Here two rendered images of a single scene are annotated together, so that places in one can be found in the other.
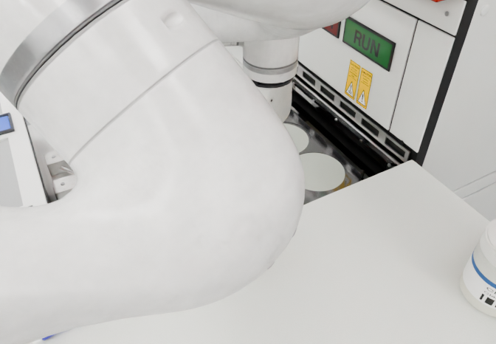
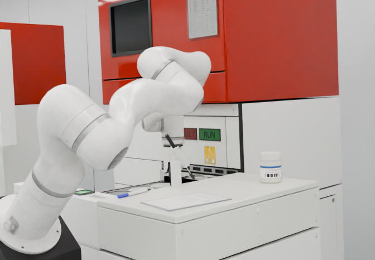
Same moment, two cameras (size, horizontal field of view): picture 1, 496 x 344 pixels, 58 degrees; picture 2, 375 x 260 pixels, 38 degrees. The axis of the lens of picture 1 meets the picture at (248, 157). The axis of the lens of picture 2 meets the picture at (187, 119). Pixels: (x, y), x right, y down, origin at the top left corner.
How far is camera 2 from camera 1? 1.41 m
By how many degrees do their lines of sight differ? 40
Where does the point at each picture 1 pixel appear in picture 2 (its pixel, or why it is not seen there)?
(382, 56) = (216, 136)
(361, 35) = (206, 133)
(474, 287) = (263, 173)
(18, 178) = not seen: hidden behind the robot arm
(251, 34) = not seen: hidden behind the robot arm
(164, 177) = (183, 80)
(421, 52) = (230, 127)
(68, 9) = (167, 61)
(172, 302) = (188, 94)
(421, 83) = (233, 138)
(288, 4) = (193, 70)
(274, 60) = (176, 133)
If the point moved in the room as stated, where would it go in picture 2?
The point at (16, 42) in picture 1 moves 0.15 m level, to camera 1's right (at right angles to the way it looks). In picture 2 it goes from (160, 65) to (211, 63)
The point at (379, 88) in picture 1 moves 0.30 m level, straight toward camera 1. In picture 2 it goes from (219, 151) to (217, 161)
